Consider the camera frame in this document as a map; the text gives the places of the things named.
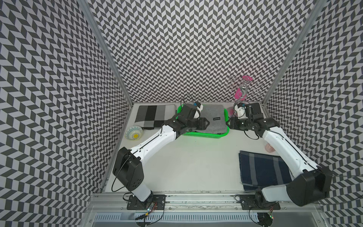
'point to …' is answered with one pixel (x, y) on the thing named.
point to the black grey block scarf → (150, 117)
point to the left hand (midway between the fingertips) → (205, 123)
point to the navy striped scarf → (258, 170)
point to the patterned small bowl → (133, 132)
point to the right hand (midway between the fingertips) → (229, 125)
